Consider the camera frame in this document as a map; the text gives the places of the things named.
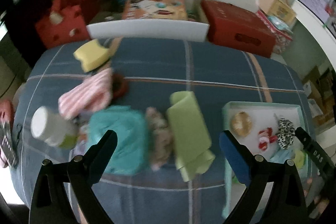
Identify red cardboard box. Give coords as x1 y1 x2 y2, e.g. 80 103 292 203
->
201 0 276 58

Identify blue plaid tablecloth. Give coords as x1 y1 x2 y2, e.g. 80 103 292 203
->
11 38 314 223

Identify white cap jar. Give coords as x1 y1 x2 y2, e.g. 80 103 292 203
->
30 106 78 149

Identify pink striped towel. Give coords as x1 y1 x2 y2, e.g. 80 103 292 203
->
58 68 113 120

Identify red patterned box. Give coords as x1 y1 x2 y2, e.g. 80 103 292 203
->
256 10 293 55

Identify teal wet wipes pack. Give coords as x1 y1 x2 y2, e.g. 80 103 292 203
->
87 105 150 176

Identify white shelf counter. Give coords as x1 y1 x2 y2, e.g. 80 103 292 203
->
291 0 336 68

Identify light blue face mask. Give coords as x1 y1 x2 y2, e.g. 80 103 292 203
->
269 148 294 164

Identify red pink hair ties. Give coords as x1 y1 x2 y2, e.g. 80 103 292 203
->
257 127 279 151

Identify orange toy box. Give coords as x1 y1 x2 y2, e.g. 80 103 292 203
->
121 0 188 20

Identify yellow sponge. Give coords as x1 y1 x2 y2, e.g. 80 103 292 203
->
73 39 109 73

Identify white tray with teal rim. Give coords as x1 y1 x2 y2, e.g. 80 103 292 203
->
221 101 310 219

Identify white foam board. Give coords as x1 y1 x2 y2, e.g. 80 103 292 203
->
87 19 209 42

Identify red felt handbag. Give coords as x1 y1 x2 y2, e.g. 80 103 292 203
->
35 0 99 49

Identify lime green cloth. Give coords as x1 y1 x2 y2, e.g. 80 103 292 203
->
166 91 215 182

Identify red stool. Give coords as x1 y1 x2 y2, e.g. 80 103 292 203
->
0 100 14 130

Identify smartphone in clear case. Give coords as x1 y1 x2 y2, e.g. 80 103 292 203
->
1 122 18 168

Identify dark red scrunchie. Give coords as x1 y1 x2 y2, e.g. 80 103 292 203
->
112 73 129 100

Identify leopard print scrunchie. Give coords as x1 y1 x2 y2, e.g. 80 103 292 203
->
276 118 295 149

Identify beige gift bag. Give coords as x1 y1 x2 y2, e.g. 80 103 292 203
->
259 0 297 25

